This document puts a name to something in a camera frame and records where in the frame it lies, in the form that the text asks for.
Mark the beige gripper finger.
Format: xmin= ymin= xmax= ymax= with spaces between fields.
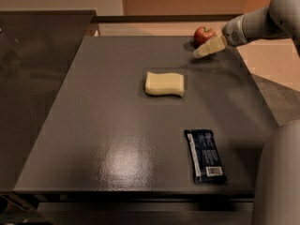
xmin=193 ymin=35 xmax=227 ymax=59

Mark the red apple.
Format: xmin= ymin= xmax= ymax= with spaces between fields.
xmin=194 ymin=26 xmax=216 ymax=46

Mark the yellow sponge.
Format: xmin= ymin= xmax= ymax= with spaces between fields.
xmin=144 ymin=72 xmax=185 ymax=97

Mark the dark blue snack wrapper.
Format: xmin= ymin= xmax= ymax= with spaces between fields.
xmin=184 ymin=129 xmax=227 ymax=184

